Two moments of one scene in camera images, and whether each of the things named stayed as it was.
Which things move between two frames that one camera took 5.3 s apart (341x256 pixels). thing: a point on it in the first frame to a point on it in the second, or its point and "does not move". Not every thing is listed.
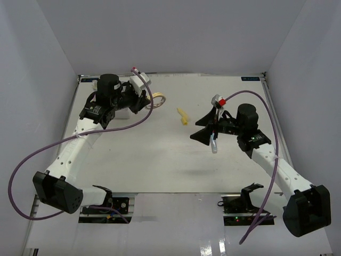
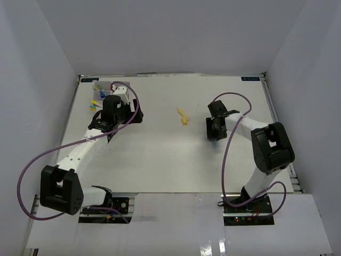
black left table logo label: [89, 80] does not move
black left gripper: [140, 102] to [138, 118]
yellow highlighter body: [184, 116] does not move
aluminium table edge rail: [279, 124] does not move
